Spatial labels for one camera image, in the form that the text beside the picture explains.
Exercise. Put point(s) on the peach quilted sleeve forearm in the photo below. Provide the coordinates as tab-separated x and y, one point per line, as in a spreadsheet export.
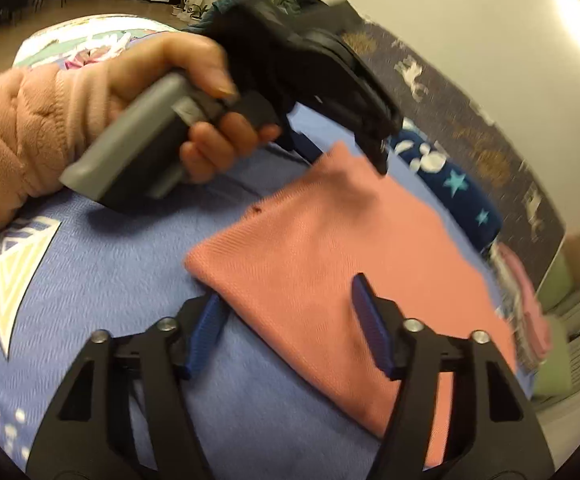
48	117

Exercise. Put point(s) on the dark deer pattern headboard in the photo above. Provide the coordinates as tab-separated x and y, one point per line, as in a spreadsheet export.
450	118

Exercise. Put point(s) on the stack of folded pink clothes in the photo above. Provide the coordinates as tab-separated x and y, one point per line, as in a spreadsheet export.
520	307

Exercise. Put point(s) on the person's left hand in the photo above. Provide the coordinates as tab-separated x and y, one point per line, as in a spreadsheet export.
216	138

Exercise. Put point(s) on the blue patterned bed sheet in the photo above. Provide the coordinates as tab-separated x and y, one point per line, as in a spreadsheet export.
88	383

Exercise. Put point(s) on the coral knit sweater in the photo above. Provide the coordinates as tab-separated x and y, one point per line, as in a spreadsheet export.
287	266

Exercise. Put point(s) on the green pillow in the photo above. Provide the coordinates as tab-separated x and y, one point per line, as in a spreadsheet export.
554	377

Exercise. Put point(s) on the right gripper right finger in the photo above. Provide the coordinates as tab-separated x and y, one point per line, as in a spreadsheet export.
382	324

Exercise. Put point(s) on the navy star fleece blanket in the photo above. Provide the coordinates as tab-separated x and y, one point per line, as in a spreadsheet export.
460	194

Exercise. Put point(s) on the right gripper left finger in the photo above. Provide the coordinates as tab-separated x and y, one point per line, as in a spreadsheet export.
200	323

